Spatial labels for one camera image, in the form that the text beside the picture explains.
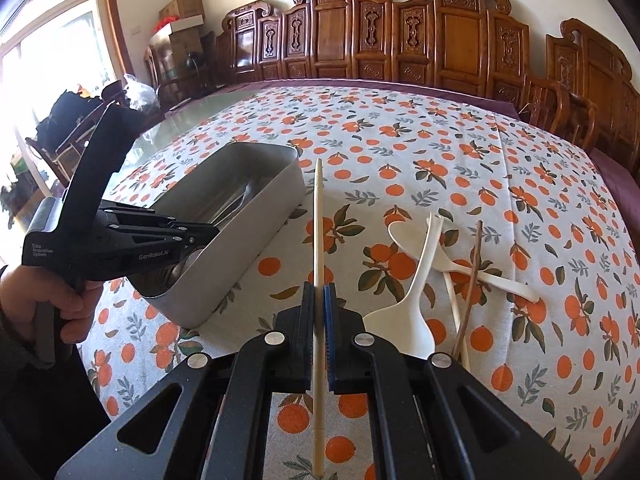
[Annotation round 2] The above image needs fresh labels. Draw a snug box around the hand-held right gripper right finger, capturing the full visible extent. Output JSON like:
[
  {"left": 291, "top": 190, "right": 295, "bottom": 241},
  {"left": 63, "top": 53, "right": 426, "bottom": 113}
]
[{"left": 322, "top": 282, "right": 583, "bottom": 480}]

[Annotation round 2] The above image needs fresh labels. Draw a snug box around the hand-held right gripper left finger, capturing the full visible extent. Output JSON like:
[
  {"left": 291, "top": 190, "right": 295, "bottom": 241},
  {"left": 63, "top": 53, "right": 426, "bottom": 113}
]
[{"left": 54, "top": 282, "right": 317, "bottom": 480}]

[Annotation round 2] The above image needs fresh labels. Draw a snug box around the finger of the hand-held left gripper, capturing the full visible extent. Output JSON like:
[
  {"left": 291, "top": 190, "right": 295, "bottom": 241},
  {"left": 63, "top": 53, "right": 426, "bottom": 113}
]
[
  {"left": 101, "top": 205, "right": 221, "bottom": 242},
  {"left": 106, "top": 231, "right": 202, "bottom": 257}
]

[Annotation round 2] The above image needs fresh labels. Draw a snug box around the metal spoon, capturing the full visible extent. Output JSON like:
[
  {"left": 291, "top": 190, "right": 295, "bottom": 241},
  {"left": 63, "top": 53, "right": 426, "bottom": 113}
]
[{"left": 207, "top": 182, "right": 253, "bottom": 233}]

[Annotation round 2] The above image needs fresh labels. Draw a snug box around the large white plastic spoon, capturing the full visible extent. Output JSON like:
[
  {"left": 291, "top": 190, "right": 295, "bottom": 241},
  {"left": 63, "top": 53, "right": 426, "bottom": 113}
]
[{"left": 362, "top": 212, "right": 446, "bottom": 361}]

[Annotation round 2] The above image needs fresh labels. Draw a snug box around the cream chopstick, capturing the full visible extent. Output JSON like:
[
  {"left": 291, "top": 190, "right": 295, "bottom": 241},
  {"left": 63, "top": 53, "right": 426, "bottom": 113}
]
[
  {"left": 312, "top": 157, "right": 326, "bottom": 478},
  {"left": 444, "top": 271, "right": 471, "bottom": 368}
]

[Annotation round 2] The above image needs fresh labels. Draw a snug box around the rectangular metal tray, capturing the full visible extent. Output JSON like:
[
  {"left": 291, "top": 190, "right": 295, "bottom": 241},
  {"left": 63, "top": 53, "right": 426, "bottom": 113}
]
[{"left": 131, "top": 142, "right": 307, "bottom": 327}]

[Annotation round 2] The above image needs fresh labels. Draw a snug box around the brown wooden chopstick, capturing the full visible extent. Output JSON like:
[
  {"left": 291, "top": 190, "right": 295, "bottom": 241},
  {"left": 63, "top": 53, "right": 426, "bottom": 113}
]
[{"left": 451, "top": 220, "right": 485, "bottom": 358}]

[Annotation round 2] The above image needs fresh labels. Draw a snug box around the small white plastic spoon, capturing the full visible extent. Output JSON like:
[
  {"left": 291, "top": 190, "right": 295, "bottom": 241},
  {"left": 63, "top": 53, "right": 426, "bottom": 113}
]
[{"left": 388, "top": 219, "right": 541, "bottom": 305}]

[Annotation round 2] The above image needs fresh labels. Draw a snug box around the person's left forearm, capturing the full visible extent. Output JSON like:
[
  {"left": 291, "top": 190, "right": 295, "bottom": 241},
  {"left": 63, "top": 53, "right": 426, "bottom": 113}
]
[{"left": 0, "top": 310, "right": 112, "bottom": 480}]

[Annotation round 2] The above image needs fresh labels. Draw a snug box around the person's left hand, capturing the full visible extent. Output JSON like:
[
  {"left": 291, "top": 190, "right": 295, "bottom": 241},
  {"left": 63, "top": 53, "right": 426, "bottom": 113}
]
[{"left": 0, "top": 265, "right": 103, "bottom": 347}]

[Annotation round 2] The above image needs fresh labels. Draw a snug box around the wooden chair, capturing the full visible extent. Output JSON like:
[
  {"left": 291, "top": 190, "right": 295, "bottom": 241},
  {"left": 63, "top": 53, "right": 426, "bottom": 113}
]
[
  {"left": 144, "top": 45, "right": 212, "bottom": 107},
  {"left": 25, "top": 85, "right": 126, "bottom": 187}
]

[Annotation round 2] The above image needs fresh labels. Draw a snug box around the black bag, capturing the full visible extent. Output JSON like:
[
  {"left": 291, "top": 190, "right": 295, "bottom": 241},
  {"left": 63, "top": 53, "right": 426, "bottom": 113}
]
[{"left": 40, "top": 90, "right": 106, "bottom": 136}]

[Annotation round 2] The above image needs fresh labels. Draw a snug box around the clear plastic bag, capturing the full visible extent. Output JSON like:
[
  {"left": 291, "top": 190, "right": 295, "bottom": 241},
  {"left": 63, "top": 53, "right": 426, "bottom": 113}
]
[{"left": 122, "top": 74, "right": 162, "bottom": 111}]

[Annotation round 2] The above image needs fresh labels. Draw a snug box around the large cardboard box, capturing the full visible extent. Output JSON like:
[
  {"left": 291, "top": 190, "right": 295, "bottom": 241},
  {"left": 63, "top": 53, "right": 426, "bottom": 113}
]
[{"left": 167, "top": 27, "right": 216, "bottom": 62}]

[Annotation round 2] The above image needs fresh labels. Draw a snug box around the orange print tablecloth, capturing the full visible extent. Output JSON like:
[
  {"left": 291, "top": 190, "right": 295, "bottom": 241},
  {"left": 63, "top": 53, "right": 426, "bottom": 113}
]
[{"left": 82, "top": 82, "right": 640, "bottom": 480}]

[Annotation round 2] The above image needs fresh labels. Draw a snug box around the brown cardboard box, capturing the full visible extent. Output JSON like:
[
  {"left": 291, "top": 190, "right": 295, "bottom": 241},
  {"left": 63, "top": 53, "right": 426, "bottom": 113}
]
[{"left": 159, "top": 0, "right": 203, "bottom": 22}]

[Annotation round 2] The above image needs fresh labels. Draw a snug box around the purple sofa cushion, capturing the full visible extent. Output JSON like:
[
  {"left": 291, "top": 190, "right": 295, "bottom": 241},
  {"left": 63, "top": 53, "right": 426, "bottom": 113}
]
[{"left": 215, "top": 77, "right": 521, "bottom": 113}]

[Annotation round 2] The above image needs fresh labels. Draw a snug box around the carved wooden sofa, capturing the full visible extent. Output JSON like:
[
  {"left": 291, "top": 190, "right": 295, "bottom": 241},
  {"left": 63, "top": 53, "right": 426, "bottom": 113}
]
[{"left": 212, "top": 0, "right": 571, "bottom": 126}]

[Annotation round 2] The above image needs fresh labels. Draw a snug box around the purple armchair cushion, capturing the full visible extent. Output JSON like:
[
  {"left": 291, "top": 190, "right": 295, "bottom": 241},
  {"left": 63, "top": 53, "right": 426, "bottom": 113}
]
[{"left": 590, "top": 149, "right": 640, "bottom": 197}]

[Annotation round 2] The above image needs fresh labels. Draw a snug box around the carved wooden armchair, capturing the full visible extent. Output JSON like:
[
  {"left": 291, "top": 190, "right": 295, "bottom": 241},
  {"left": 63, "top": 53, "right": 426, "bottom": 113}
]
[{"left": 545, "top": 17, "right": 640, "bottom": 181}]

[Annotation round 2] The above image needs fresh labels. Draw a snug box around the wooden door frame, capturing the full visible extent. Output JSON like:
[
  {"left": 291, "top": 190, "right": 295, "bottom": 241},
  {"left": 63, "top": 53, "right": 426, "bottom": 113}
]
[{"left": 102, "top": 0, "right": 133, "bottom": 78}]

